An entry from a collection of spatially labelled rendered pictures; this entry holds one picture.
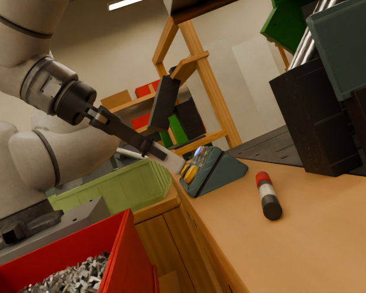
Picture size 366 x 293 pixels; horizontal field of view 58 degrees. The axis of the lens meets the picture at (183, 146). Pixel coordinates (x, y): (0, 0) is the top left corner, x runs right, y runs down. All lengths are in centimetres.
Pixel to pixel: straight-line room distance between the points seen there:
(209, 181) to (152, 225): 77
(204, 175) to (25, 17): 36
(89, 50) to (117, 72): 76
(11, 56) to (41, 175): 32
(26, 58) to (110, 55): 723
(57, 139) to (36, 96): 27
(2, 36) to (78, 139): 35
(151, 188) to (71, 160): 48
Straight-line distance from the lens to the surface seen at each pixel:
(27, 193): 81
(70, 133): 86
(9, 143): 82
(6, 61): 60
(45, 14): 58
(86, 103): 57
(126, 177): 126
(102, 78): 767
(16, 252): 69
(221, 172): 48
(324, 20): 31
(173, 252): 125
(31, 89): 59
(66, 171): 85
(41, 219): 80
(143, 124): 697
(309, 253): 21
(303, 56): 35
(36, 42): 60
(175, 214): 121
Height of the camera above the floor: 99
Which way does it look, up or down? 2 degrees down
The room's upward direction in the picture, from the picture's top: 23 degrees counter-clockwise
